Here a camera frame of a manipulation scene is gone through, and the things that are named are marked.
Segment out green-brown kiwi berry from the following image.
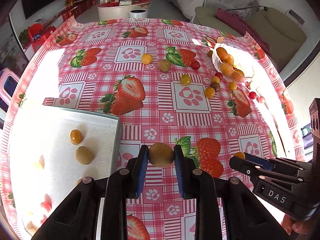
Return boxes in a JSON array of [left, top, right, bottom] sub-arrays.
[[148, 142, 174, 167]]

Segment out red plastic stool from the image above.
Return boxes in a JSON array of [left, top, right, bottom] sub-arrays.
[[27, 23, 56, 52]]

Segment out pink-red cherry tomato far right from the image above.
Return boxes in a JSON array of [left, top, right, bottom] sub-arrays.
[[258, 96, 265, 103]]

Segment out yellow tomato right of bowl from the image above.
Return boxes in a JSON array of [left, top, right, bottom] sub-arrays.
[[228, 81, 237, 91]]

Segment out bare right hand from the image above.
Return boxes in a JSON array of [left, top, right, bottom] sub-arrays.
[[281, 213, 319, 235]]

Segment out clear glass fruit bowl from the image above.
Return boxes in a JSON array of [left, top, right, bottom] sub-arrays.
[[212, 43, 255, 83]]

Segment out pale green fruit by bowl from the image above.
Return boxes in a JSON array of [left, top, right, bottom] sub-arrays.
[[246, 81, 255, 90]]

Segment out green-brown fruit far left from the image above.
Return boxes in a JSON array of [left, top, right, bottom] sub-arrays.
[[158, 59, 171, 73]]

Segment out dark brown cherry tomato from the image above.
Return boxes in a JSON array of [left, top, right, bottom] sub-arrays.
[[210, 82, 220, 93]]

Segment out white round device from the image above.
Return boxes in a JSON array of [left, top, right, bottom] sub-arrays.
[[129, 9, 148, 19]]

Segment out yellow cherry tomato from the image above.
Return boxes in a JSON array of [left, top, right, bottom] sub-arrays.
[[234, 152, 246, 159], [211, 76, 220, 83], [141, 54, 153, 65]]

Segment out red cherry tomato near bowl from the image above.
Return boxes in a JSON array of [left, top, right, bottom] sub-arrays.
[[215, 72, 223, 80]]

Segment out pink strawberry print tablecloth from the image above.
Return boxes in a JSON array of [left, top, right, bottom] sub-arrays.
[[1, 17, 304, 239]]

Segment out large orange kumquat in bowl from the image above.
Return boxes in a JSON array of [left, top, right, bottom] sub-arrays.
[[216, 47, 229, 62]]

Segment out beige armchair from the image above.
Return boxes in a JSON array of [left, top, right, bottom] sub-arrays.
[[194, 7, 306, 72]]

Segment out red cherry tomato right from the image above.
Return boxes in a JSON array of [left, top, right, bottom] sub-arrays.
[[248, 92, 257, 100]]

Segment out white oval coffee table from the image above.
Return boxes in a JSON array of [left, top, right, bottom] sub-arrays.
[[98, 0, 151, 21]]

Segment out green fruit in tray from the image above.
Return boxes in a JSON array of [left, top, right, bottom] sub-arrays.
[[75, 146, 94, 165]]

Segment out dark red tomato on print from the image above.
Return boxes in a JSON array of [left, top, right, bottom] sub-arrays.
[[190, 60, 200, 70]]

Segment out white square tray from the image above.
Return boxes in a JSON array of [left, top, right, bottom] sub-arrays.
[[8, 105, 122, 239]]

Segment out orange tomato in tray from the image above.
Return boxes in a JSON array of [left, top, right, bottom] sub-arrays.
[[69, 129, 83, 145]]

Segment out pink plastic stool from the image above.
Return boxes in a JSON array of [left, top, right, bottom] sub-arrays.
[[0, 68, 20, 112]]

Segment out orange cherry tomato centre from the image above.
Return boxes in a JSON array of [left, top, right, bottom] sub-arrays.
[[204, 87, 216, 99]]

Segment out yellow-green cherry tomato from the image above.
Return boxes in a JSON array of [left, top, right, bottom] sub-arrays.
[[180, 74, 191, 86]]

